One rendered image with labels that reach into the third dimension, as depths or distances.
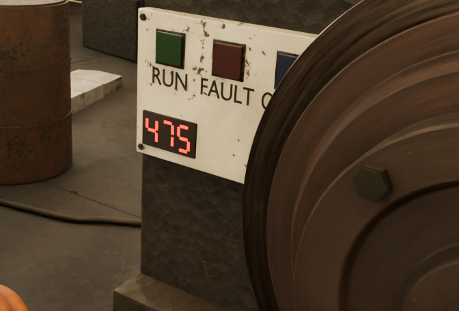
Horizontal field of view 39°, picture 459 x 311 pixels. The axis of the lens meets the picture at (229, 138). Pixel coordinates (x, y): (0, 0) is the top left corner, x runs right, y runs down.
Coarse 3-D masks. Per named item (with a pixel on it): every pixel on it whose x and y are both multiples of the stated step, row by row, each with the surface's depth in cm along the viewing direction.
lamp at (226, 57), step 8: (216, 48) 72; (224, 48) 71; (232, 48) 71; (240, 48) 70; (216, 56) 72; (224, 56) 71; (232, 56) 71; (240, 56) 70; (216, 64) 72; (224, 64) 72; (232, 64) 71; (240, 64) 71; (216, 72) 72; (224, 72) 72; (232, 72) 71; (240, 72) 71
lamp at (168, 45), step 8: (160, 32) 75; (160, 40) 76; (168, 40) 75; (176, 40) 74; (160, 48) 76; (168, 48) 75; (176, 48) 75; (160, 56) 76; (168, 56) 76; (176, 56) 75; (176, 64) 75
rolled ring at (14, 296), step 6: (0, 288) 100; (6, 288) 101; (0, 294) 98; (6, 294) 99; (12, 294) 100; (0, 300) 98; (6, 300) 98; (12, 300) 98; (18, 300) 99; (0, 306) 98; (6, 306) 97; (12, 306) 97; (18, 306) 98; (24, 306) 99
